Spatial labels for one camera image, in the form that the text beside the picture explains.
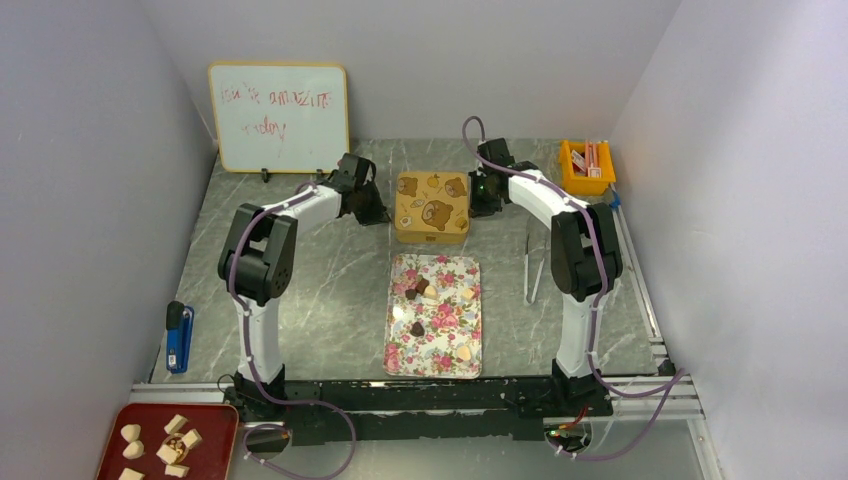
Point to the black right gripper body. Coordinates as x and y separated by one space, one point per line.
479 201

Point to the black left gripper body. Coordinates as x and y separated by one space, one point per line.
370 209

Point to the silver tin lid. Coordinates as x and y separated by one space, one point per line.
434 204

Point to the metal tongs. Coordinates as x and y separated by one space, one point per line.
536 247

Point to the gold chocolate tin box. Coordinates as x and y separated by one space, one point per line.
430 237

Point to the floral rectangular tray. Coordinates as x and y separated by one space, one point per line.
449 321

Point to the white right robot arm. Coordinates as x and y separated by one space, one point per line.
584 253

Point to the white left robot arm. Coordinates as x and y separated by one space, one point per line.
257 262

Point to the dark rectangular chocolate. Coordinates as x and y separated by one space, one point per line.
421 286

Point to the dark chocolate lower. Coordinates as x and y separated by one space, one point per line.
417 329

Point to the white heart chocolate bottom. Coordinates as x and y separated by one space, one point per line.
464 353

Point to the orange parts bin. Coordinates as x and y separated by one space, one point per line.
587 167

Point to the whiteboard with red writing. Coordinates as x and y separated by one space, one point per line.
279 117

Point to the blue black stapler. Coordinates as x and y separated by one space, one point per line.
178 335

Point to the red tray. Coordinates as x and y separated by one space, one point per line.
170 441

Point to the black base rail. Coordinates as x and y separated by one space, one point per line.
323 411

